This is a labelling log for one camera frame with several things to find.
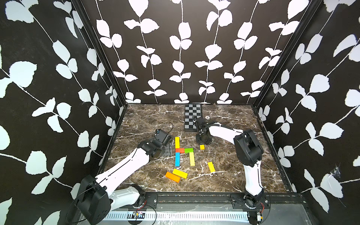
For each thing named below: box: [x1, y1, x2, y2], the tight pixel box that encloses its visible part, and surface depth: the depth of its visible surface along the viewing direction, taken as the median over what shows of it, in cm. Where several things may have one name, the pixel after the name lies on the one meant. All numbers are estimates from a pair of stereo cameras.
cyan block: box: [174, 152, 181, 167], surface depth 90 cm
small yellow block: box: [189, 151, 196, 167], surface depth 90 cm
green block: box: [184, 148, 194, 154], surface depth 95 cm
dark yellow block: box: [207, 161, 216, 173], surface depth 88 cm
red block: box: [175, 148, 185, 154], surface depth 95 cm
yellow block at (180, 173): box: [172, 168, 188, 180], surface depth 86 cm
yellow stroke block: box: [174, 136, 181, 149], surface depth 98 cm
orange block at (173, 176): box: [165, 171, 181, 183], surface depth 84 cm
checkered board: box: [184, 104, 202, 130], surface depth 113 cm
